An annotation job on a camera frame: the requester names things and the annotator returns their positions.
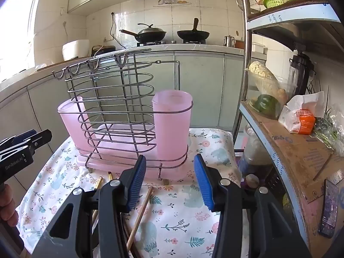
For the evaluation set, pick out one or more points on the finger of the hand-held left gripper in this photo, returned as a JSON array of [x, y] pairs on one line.
[[40, 138], [18, 138]]

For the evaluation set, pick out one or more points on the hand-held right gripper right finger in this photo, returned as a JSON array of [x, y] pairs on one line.
[[205, 185]]

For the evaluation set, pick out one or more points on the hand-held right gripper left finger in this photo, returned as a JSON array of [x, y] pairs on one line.
[[137, 185]]

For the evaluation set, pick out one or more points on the pink plastic utensil cup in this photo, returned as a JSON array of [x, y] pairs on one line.
[[172, 134], [68, 126]]

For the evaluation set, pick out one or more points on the person's left hand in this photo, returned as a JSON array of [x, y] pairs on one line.
[[8, 207]]

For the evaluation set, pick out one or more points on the pink plastic drip tray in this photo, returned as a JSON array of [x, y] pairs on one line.
[[107, 167]]

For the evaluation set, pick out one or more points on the floral printed cloth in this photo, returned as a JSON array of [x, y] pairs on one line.
[[174, 220]]

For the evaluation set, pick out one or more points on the small onion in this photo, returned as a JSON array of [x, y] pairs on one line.
[[252, 181]]

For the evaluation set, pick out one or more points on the clear plastic jar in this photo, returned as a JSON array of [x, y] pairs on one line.
[[255, 150]]

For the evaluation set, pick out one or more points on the white rice cooker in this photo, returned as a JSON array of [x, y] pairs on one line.
[[75, 49]]

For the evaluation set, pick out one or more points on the cardboard shelf liner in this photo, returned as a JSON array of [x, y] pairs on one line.
[[295, 150]]

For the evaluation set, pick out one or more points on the grey kitchen base cabinets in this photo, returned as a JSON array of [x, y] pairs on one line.
[[204, 86]]

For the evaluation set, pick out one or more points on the green pepper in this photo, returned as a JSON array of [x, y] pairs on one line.
[[264, 104]]

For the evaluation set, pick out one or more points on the bright window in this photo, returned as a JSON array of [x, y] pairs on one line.
[[16, 32]]

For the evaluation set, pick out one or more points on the dark basket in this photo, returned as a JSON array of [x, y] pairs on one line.
[[103, 50]]

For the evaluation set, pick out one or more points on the white orange packet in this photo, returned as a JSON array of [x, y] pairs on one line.
[[301, 121]]

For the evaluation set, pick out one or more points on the thin wooden stick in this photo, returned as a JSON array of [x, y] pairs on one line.
[[322, 168]]

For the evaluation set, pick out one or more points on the clear bag pale food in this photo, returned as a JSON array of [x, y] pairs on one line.
[[262, 76]]

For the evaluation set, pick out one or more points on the black smartphone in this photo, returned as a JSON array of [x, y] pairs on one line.
[[329, 209]]

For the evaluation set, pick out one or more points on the bagged green onions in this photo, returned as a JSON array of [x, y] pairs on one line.
[[329, 129]]

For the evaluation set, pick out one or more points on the metal shelf rack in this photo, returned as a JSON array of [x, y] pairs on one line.
[[245, 45]]

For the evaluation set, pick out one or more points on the steel kettle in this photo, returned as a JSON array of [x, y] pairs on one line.
[[229, 41]]

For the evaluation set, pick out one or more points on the gas stove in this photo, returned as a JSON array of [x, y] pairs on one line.
[[172, 42]]

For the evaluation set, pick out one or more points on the white storage box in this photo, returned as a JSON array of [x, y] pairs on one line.
[[259, 49]]

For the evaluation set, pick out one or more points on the black wok with lid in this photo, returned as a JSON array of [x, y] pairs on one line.
[[150, 35]]

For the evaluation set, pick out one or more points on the black blender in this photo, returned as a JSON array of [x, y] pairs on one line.
[[302, 70]]

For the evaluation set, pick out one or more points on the metal mesh skimmer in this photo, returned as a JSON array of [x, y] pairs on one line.
[[246, 2]]

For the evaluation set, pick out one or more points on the green plastic basket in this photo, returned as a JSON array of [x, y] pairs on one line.
[[278, 1]]

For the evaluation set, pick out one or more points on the glass wall shelf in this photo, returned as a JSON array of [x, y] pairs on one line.
[[172, 3]]

